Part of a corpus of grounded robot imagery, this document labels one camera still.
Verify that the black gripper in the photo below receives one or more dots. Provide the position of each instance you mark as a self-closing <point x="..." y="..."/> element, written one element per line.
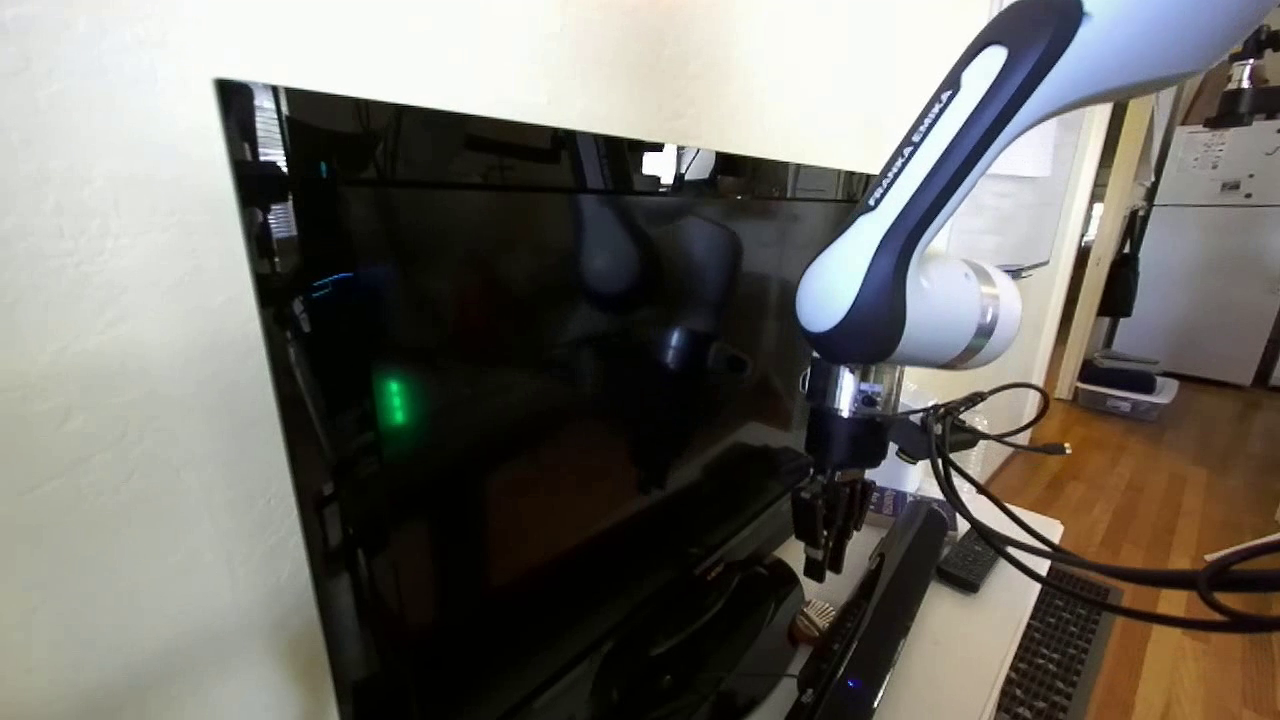
<point x="844" y="446"/>

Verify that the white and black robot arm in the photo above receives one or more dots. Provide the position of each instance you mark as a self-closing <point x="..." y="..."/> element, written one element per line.
<point x="934" y="300"/>

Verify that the black computer monitor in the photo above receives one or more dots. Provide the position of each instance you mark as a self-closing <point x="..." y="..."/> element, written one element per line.
<point x="883" y="612"/>

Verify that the black remote control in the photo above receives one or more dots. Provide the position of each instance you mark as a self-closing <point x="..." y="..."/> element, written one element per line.
<point x="966" y="561"/>

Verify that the glossy black television stand base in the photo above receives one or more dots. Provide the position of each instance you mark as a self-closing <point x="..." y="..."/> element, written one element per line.
<point x="704" y="643"/>

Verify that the black keyboard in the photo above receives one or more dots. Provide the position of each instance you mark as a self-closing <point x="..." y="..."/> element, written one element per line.
<point x="1061" y="645"/>

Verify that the black flat screen television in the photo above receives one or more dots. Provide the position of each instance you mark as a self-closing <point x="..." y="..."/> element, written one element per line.
<point x="535" y="402"/>

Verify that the grey floor appliance base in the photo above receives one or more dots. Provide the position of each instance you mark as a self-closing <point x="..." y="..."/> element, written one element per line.
<point x="1127" y="383"/>

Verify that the white whiteboard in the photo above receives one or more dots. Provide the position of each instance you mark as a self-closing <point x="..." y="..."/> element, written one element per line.
<point x="1014" y="224"/>

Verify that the black hanging bag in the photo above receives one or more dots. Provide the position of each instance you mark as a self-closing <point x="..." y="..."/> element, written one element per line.
<point x="1120" y="272"/>

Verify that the white slanted bar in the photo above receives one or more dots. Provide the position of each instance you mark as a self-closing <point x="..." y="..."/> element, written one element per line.
<point x="1235" y="548"/>

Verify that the white refrigerator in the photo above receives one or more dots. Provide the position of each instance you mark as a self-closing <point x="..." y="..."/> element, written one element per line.
<point x="1206" y="287"/>

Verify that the light wooden door frame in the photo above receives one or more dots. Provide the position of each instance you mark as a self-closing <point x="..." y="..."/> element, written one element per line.
<point x="1107" y="241"/>

